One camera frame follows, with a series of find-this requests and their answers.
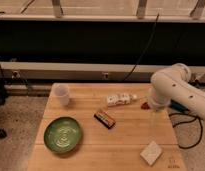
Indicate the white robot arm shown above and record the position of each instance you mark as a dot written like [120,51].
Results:
[172,83]

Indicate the translucent plastic cup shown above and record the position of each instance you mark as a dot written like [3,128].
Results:
[62,94]

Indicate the green ceramic bowl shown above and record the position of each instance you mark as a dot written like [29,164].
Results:
[62,135]

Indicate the blue connector box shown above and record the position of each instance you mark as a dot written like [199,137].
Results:
[178,107]

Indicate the red brown oval object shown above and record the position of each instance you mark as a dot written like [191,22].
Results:
[145,106]

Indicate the wooden table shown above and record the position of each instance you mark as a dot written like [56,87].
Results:
[103,149]

